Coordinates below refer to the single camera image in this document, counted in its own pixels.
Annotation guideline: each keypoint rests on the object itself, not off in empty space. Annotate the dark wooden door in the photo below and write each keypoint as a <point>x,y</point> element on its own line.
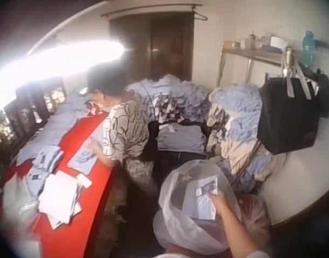
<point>153,45</point>

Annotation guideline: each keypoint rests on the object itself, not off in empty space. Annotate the red table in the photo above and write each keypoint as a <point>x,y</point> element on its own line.
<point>89,188</point>

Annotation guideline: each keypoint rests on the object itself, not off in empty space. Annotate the heap of blue and beige garments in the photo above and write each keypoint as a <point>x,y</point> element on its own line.
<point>239,129</point>

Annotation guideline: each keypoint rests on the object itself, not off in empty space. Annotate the person's right hand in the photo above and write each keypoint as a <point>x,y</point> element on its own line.
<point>220,203</point>

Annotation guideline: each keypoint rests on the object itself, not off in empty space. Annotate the blue water bottle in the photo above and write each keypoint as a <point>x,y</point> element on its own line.
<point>308,49</point>

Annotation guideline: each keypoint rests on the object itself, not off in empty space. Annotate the white tag card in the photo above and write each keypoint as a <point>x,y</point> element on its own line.
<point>84,180</point>

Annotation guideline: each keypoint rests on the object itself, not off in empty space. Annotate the black tote bag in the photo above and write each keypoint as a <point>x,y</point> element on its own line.
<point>285,115</point>

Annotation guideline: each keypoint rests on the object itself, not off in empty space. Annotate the curtain rod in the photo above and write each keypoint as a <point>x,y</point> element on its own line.
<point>150,8</point>

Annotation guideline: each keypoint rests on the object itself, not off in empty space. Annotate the metal shelf with containers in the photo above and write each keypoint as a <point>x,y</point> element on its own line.
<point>250,51</point>

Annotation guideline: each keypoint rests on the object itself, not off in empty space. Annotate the heap of light blue shirts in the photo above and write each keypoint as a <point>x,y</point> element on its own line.
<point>175,94</point>

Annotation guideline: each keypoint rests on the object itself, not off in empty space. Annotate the person's right fingers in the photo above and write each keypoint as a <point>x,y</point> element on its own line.
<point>215,198</point>

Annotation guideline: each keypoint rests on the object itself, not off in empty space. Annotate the large white plastic bag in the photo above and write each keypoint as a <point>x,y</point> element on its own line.
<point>180,215</point>

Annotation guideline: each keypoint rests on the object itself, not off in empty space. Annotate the stack of folded grey shirts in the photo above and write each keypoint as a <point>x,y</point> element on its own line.
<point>180,138</point>

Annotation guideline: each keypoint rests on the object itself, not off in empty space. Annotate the spread of blue shirts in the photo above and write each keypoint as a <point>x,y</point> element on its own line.
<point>57,126</point>

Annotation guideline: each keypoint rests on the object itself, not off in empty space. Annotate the stack of white packets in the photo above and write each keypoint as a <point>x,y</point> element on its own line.
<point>59,197</point>

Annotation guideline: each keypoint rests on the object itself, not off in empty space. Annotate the pink plastic bag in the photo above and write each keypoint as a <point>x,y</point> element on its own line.
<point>256,217</point>

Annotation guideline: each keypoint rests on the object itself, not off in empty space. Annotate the small pile of folded shirts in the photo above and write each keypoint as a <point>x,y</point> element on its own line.
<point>47,158</point>

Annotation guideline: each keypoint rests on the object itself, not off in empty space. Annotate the packed shirt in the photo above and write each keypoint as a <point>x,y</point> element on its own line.
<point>204,200</point>

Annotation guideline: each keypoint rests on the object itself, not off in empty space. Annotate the folded blue shirt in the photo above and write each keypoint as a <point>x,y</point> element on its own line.
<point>83,160</point>

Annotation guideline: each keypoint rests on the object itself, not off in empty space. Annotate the black window grille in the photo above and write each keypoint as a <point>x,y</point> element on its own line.
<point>24,113</point>

